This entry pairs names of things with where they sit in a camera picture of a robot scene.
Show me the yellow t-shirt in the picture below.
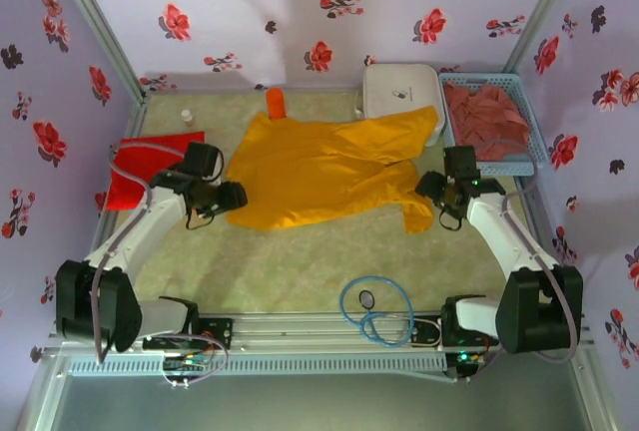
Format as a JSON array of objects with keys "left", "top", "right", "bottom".
[{"left": 226, "top": 105, "right": 439, "bottom": 235}]

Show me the red folded t-shirt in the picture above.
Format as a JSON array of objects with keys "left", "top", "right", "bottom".
[{"left": 106, "top": 131, "right": 207, "bottom": 212}]

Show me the dusty pink t-shirt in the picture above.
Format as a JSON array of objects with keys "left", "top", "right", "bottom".
[{"left": 443, "top": 82, "right": 531, "bottom": 162}]

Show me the orange plastic bottle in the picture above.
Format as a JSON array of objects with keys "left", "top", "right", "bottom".
[{"left": 266, "top": 88, "right": 289, "bottom": 121}]

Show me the white zipped case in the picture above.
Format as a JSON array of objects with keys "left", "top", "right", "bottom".
[{"left": 354, "top": 64, "right": 446, "bottom": 147}]

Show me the blue stethoscope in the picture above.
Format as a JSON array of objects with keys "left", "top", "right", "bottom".
[{"left": 339, "top": 275, "right": 443, "bottom": 351}]

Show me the light blue plastic basket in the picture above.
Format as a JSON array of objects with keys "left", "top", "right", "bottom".
[{"left": 437, "top": 73, "right": 550, "bottom": 177}]

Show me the black board with green light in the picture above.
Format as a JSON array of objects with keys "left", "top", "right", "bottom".
[{"left": 451, "top": 349, "right": 488, "bottom": 383}]

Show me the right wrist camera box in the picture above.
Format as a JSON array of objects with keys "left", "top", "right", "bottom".
[{"left": 443, "top": 146, "right": 481, "bottom": 181}]

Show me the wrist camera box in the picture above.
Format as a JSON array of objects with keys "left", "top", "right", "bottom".
[
  {"left": 443, "top": 146, "right": 481, "bottom": 181},
  {"left": 184, "top": 141, "right": 224, "bottom": 183}
]

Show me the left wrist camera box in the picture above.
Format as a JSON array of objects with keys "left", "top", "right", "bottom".
[{"left": 184, "top": 141, "right": 224, "bottom": 183}]

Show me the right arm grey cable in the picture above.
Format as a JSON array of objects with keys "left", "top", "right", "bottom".
[{"left": 438, "top": 143, "right": 575, "bottom": 385}]

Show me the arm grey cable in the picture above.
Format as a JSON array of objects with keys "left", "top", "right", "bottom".
[
  {"left": 94, "top": 143, "right": 230, "bottom": 391},
  {"left": 438, "top": 143, "right": 575, "bottom": 385}
]

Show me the aluminium side rail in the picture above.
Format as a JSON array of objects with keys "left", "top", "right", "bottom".
[
  {"left": 59, "top": 96, "right": 149, "bottom": 317},
  {"left": 516, "top": 176, "right": 585, "bottom": 310}
]

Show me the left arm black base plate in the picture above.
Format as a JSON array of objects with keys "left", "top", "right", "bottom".
[{"left": 143, "top": 317, "right": 235, "bottom": 352}]

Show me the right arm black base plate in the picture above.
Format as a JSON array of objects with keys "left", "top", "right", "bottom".
[{"left": 408, "top": 318, "right": 500, "bottom": 352}]

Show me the aluminium front frame rail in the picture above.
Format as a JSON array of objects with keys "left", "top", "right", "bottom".
[{"left": 47, "top": 313, "right": 598, "bottom": 352}]

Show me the left arm grey cable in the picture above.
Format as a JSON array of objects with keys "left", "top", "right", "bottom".
[{"left": 94, "top": 143, "right": 230, "bottom": 391}]

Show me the small circuit board with wires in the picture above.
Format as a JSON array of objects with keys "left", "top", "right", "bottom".
[{"left": 162, "top": 355, "right": 211, "bottom": 375}]

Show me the grey slotted cable duct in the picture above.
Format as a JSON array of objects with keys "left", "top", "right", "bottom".
[{"left": 67, "top": 352, "right": 448, "bottom": 377}]

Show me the aluminium corner post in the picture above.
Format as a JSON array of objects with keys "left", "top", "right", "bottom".
[
  {"left": 503, "top": 0, "right": 585, "bottom": 76},
  {"left": 47, "top": 0, "right": 149, "bottom": 103}
]

